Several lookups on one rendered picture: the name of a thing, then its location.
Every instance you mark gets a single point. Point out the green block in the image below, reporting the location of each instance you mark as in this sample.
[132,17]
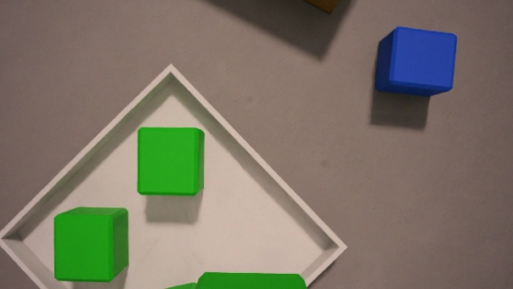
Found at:
[228,280]
[190,285]
[171,161]
[90,244]

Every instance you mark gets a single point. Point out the brown cardboard box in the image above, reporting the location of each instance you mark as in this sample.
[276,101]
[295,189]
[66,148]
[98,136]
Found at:
[325,5]

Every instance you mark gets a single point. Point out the small blue block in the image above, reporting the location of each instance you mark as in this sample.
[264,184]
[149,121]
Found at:
[415,61]

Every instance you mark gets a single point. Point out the off-white shallow tray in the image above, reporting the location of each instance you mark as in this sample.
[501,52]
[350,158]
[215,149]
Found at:
[246,219]

